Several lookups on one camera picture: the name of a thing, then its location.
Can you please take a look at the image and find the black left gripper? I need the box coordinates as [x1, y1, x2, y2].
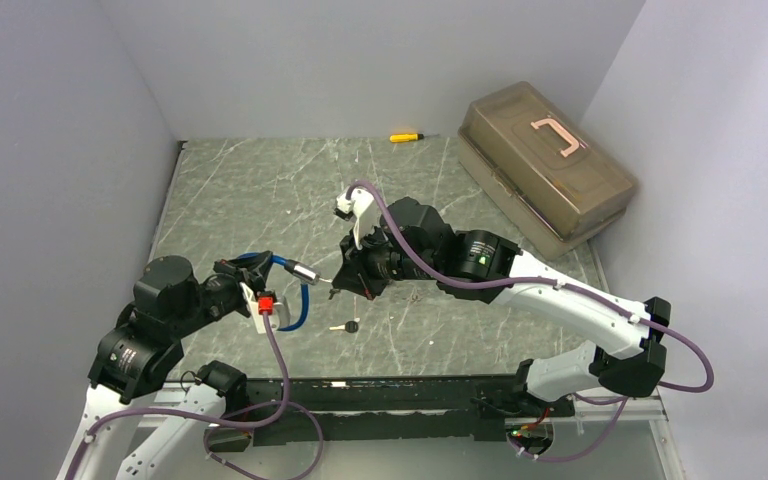
[170, 253, 274, 337]

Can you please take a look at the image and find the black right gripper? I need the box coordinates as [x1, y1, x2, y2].
[333, 219, 439, 300]

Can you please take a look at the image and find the blue cable lock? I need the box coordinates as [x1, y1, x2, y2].
[266, 251, 322, 333]

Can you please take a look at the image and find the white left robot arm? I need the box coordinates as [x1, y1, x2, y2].
[57, 251, 275, 479]

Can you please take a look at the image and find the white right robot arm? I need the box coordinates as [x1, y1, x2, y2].
[332, 188, 670, 415]

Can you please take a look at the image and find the black head key on table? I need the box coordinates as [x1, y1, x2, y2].
[328, 320, 359, 333]

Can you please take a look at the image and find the yellow screwdriver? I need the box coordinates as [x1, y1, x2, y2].
[389, 133, 436, 144]

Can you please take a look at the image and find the brown translucent storage box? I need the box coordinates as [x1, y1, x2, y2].
[458, 82, 638, 260]

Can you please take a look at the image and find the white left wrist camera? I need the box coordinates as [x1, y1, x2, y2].
[241, 283, 292, 334]

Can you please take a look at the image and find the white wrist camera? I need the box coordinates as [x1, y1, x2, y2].
[241, 283, 292, 334]
[335, 187, 379, 250]

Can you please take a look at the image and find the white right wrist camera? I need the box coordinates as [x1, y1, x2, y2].
[335, 187, 379, 250]

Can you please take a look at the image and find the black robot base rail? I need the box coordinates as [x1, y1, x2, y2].
[195, 360, 577, 446]

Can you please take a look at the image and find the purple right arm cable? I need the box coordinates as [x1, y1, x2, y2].
[347, 180, 715, 465]

